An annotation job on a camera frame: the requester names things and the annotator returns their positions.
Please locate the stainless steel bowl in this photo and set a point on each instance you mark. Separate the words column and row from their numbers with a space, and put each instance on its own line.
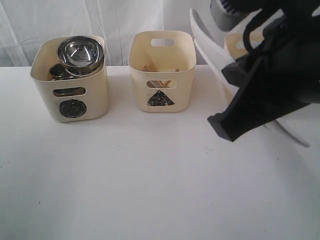
column 80, row 53

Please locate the cream bin with circle mark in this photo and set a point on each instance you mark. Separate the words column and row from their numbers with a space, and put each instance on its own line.
column 91, row 105

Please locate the white square plate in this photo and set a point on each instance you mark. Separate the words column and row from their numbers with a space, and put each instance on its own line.
column 217, row 58

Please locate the steel table knife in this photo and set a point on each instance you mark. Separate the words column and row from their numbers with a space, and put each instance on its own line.
column 155, row 84

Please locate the cream bin with square mark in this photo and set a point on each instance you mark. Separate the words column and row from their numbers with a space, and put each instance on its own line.
column 233, row 49

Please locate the white ceramic bowl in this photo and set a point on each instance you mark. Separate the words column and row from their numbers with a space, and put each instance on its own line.
column 84, row 74

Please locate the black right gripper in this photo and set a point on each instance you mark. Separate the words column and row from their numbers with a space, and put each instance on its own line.
column 287, row 81

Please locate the cream bin with triangle mark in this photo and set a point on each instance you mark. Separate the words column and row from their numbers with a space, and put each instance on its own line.
column 166, row 50

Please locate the white backdrop curtain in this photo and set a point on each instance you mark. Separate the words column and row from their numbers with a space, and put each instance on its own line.
column 26, row 24

